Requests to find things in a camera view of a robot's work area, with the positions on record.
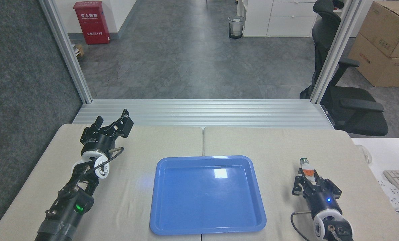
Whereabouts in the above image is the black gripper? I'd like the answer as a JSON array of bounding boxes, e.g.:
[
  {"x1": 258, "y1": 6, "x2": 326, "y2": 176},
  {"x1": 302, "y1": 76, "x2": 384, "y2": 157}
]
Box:
[
  {"x1": 292, "y1": 168, "x2": 342, "y2": 218},
  {"x1": 80, "y1": 109, "x2": 134, "y2": 157}
]

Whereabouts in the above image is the white orange switch part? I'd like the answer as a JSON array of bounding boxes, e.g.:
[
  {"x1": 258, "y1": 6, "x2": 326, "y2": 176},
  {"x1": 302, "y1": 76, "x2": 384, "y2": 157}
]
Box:
[{"x1": 299, "y1": 158, "x2": 318, "y2": 184}]

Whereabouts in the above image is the blue plastic tray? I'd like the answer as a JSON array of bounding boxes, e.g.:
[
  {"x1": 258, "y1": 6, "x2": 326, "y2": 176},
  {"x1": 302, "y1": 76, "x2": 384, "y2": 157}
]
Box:
[{"x1": 149, "y1": 155, "x2": 267, "y2": 235}]

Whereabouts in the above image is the white computer mouse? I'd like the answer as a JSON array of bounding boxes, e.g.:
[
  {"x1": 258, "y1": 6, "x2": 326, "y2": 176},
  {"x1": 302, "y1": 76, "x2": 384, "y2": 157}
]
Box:
[{"x1": 355, "y1": 145, "x2": 373, "y2": 164}]

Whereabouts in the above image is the white power strip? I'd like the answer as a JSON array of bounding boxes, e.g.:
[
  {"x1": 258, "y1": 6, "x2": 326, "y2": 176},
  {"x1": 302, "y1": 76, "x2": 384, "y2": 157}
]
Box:
[{"x1": 378, "y1": 180, "x2": 399, "y2": 210}]

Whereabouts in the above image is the white desk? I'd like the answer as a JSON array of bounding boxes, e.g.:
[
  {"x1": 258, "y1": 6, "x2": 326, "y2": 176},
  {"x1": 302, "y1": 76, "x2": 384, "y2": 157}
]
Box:
[{"x1": 350, "y1": 137, "x2": 399, "y2": 241}]

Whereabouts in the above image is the black office chair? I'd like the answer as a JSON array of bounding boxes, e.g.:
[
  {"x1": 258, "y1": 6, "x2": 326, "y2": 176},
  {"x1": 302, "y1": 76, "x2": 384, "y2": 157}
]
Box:
[{"x1": 300, "y1": 0, "x2": 389, "y2": 137}]

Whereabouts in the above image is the red fire extinguisher box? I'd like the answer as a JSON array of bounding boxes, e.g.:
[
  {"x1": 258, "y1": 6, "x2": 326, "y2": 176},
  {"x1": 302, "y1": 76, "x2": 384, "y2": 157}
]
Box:
[{"x1": 73, "y1": 1, "x2": 110, "y2": 45}]

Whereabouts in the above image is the large cardboard box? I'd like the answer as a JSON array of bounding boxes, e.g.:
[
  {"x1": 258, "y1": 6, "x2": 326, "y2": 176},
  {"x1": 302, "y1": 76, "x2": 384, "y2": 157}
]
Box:
[{"x1": 348, "y1": 33, "x2": 399, "y2": 87}]

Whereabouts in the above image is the grey mesh waste bin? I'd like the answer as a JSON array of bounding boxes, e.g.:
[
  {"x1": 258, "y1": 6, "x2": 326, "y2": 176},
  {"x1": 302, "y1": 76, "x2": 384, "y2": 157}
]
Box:
[{"x1": 228, "y1": 15, "x2": 245, "y2": 39}]

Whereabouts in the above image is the white drawer cabinet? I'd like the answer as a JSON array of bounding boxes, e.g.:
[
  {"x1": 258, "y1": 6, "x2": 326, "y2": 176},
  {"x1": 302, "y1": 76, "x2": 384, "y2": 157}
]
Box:
[{"x1": 236, "y1": 0, "x2": 319, "y2": 37}]

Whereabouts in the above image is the small cardboard box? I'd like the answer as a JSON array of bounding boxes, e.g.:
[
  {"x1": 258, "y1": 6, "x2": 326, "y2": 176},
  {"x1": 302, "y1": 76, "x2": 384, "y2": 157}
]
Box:
[{"x1": 358, "y1": 1, "x2": 399, "y2": 59}]

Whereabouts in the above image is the silver aluminium post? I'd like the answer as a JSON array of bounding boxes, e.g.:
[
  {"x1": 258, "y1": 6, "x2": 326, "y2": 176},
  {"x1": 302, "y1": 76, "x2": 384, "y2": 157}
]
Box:
[
  {"x1": 310, "y1": 0, "x2": 367, "y2": 104},
  {"x1": 39, "y1": 0, "x2": 93, "y2": 104}
]

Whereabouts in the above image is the silver aluminium rail platform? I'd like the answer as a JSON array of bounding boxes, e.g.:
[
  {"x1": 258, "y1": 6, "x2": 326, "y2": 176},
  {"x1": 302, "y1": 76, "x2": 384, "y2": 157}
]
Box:
[{"x1": 72, "y1": 99, "x2": 335, "y2": 129}]

